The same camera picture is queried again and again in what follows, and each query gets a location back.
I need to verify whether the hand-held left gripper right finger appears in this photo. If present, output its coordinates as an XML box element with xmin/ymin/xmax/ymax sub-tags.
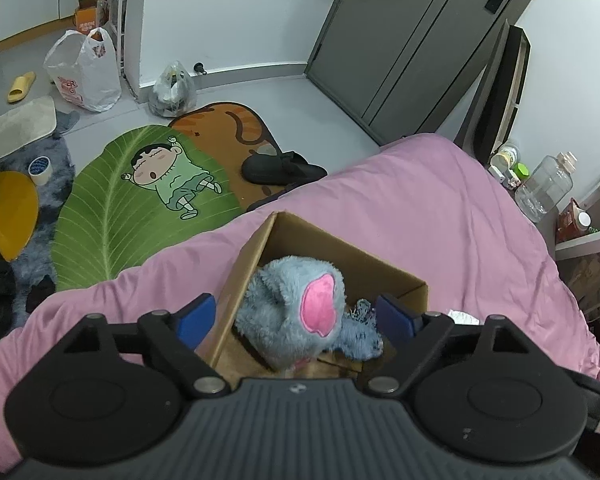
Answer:
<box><xmin>365</xmin><ymin>294</ymin><xmax>537</xmax><ymax>399</ymax></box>

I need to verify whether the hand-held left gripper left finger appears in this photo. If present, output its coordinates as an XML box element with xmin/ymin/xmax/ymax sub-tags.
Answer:
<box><xmin>50</xmin><ymin>293</ymin><xmax>232</xmax><ymax>400</ymax></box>

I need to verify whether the blue plush toy pink ear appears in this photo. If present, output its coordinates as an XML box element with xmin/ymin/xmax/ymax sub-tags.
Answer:
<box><xmin>234</xmin><ymin>256</ymin><xmax>348</xmax><ymax>372</ymax></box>

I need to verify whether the brown cardboard box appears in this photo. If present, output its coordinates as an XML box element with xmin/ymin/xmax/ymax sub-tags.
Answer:
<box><xmin>196</xmin><ymin>211</ymin><xmax>429</xmax><ymax>383</ymax></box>

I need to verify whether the blue knitted cloth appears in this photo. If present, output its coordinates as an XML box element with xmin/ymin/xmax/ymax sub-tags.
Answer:
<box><xmin>330</xmin><ymin>299</ymin><xmax>385</xmax><ymax>361</ymax></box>

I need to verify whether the pink bed sheet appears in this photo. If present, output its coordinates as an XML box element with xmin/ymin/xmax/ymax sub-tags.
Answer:
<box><xmin>0</xmin><ymin>132</ymin><xmax>600</xmax><ymax>473</ymax></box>

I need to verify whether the green leaf cartoon floor mat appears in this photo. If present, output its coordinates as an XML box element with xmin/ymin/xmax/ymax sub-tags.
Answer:
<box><xmin>51</xmin><ymin>125</ymin><xmax>246</xmax><ymax>292</ymax></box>

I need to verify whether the black sock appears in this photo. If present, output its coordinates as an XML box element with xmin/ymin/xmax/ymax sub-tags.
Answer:
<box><xmin>26</xmin><ymin>275</ymin><xmax>56</xmax><ymax>313</ymax></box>

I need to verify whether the black slipper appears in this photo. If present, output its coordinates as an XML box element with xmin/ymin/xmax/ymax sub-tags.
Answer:
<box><xmin>242</xmin><ymin>152</ymin><xmax>301</xmax><ymax>186</ymax></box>
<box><xmin>280</xmin><ymin>150</ymin><xmax>328</xmax><ymax>183</ymax></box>

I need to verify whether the orange cat floor mat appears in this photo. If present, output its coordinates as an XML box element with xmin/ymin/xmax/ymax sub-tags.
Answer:
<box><xmin>168</xmin><ymin>102</ymin><xmax>301</xmax><ymax>211</ymax></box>

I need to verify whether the clear plastic water bottle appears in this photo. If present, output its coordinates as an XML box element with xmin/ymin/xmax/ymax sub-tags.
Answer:
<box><xmin>514</xmin><ymin>152</ymin><xmax>578</xmax><ymax>223</ymax></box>

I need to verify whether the grey fluffy rug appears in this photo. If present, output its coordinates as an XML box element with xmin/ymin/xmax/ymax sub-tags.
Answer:
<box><xmin>0</xmin><ymin>132</ymin><xmax>76</xmax><ymax>331</ymax></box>

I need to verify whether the white round tub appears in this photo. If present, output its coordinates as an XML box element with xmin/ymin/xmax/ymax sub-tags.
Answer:
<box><xmin>495</xmin><ymin>144</ymin><xmax>521</xmax><ymax>168</ymax></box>

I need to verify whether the red carton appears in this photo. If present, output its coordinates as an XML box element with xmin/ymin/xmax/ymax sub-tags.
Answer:
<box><xmin>555</xmin><ymin>199</ymin><xmax>600</xmax><ymax>243</ymax></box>

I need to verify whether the white shelf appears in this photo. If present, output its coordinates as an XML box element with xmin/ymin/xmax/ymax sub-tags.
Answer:
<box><xmin>555</xmin><ymin>229</ymin><xmax>600</xmax><ymax>261</ymax></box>

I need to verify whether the yellow round side table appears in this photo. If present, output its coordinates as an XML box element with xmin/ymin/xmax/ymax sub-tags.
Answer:
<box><xmin>0</xmin><ymin>170</ymin><xmax>40</xmax><ymax>262</ymax></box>

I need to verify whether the roll of tape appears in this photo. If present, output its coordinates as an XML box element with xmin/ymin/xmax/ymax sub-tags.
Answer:
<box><xmin>28</xmin><ymin>156</ymin><xmax>52</xmax><ymax>186</ymax></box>

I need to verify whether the black framed leaning board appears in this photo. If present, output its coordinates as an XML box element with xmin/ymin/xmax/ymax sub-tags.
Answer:
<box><xmin>455</xmin><ymin>19</ymin><xmax>531</xmax><ymax>166</ymax></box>

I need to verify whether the beige floor mat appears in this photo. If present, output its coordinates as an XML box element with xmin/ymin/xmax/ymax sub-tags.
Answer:
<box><xmin>0</xmin><ymin>95</ymin><xmax>58</xmax><ymax>168</ymax></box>

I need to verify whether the white plastic shopping bag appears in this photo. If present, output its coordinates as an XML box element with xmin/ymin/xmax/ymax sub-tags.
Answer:
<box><xmin>43</xmin><ymin>27</ymin><xmax>123</xmax><ymax>113</ymax></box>

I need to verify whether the grey door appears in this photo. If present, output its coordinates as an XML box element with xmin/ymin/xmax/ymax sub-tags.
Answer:
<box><xmin>305</xmin><ymin>0</ymin><xmax>546</xmax><ymax>147</ymax></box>

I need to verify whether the yellow slipper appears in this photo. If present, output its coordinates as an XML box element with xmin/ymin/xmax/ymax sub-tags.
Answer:
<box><xmin>7</xmin><ymin>72</ymin><xmax>37</xmax><ymax>104</ymax></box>

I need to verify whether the white metal rack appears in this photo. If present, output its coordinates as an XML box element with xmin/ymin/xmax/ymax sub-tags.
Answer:
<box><xmin>115</xmin><ymin>0</ymin><xmax>132</xmax><ymax>81</ymax></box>

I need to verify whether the orange cardboard box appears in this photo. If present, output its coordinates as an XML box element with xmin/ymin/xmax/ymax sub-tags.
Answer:
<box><xmin>74</xmin><ymin>0</ymin><xmax>108</xmax><ymax>36</ymax></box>

